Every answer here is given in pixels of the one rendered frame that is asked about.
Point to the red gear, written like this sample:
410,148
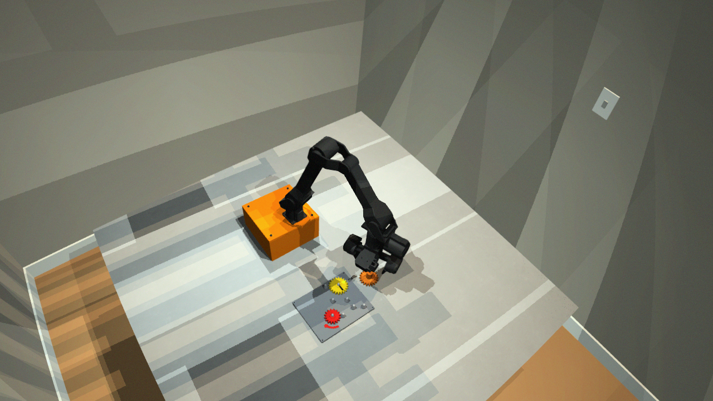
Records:
334,319

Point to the orange gear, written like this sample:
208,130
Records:
369,278

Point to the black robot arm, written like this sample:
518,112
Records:
376,213

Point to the yellow gear with black stripe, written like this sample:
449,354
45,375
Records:
338,289

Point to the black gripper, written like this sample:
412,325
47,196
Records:
353,246

